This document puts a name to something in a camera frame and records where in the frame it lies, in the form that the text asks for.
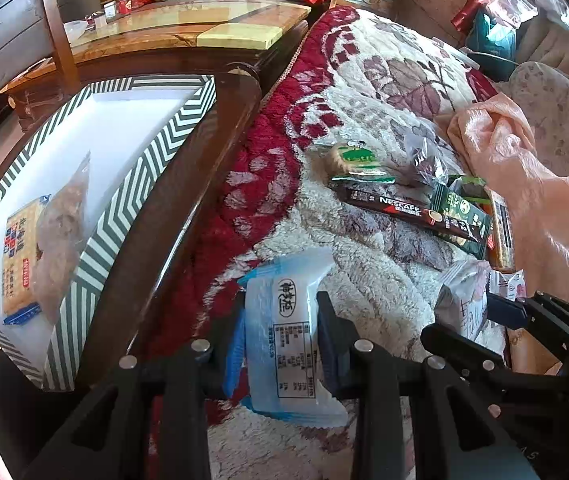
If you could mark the dark brown coffee stick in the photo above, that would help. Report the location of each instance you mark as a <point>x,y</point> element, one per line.
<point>404,207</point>

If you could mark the yellow cracker packet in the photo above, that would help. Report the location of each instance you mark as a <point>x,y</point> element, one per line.
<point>17,260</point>

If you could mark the clear bag of tan snacks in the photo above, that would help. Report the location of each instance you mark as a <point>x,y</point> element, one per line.
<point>59,240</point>

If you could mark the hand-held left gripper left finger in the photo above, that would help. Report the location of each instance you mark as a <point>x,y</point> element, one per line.
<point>233,355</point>

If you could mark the pink cloth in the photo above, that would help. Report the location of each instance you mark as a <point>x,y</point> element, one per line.
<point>529,185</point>

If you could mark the red label jar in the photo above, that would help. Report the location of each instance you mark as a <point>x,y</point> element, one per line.
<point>124,5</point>

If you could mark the clear bag of dark snacks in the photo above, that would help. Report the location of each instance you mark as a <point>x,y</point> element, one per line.
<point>419,157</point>

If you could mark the dark wooden chair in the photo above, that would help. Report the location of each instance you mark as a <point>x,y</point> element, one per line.
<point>204,160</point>

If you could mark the small glass jar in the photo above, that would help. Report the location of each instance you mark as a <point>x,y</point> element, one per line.
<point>110,11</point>

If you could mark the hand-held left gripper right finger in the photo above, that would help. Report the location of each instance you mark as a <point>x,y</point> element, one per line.
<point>328,355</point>

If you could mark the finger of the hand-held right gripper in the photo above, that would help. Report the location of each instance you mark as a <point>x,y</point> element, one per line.
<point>449,342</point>
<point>506,310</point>

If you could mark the red white floral blanket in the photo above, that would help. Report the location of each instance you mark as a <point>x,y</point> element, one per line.
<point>354,110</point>

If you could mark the dark green snack packet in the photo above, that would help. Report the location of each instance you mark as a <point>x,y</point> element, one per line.
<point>469,220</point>

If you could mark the green brown snack packet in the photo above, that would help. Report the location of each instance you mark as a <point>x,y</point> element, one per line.
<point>469,190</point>

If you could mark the striped cardboard box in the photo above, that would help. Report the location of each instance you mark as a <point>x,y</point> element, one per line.
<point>129,125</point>

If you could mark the round cake green packet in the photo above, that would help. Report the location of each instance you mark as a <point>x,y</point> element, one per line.
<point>354,162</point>

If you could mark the blue white snack packet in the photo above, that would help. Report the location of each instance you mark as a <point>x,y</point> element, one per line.
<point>284,340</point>

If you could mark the teal bag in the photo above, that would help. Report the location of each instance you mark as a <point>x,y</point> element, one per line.
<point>491,45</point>

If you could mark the white red print packet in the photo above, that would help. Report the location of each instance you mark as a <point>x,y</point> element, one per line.
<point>506,285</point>

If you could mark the glass-topped wooden table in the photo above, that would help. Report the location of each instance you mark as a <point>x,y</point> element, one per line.
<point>164,25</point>

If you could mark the floral fabric cushion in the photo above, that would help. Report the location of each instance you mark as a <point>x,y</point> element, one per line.
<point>564,120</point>

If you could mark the orange brown snack packet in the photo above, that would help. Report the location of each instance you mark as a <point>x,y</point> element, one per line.
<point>500,230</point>

